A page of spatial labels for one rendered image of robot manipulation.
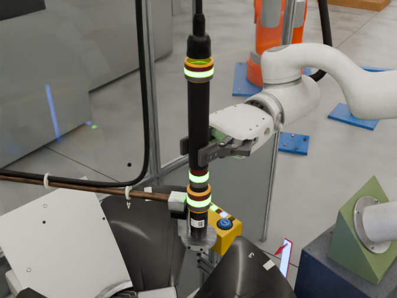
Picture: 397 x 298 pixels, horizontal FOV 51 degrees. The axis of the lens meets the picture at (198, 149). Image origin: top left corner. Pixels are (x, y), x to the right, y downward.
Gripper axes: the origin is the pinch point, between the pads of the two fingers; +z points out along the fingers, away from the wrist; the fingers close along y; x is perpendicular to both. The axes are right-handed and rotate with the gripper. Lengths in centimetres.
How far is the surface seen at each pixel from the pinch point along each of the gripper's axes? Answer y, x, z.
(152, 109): 71, -35, -44
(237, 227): 21, -58, -38
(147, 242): 13.9, -30.7, 2.8
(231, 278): 1.9, -45.9, -13.2
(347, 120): 113, -162, -314
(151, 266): 10.3, -34.1, 4.6
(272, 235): 69, -165, -136
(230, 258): 6.1, -45.0, -17.4
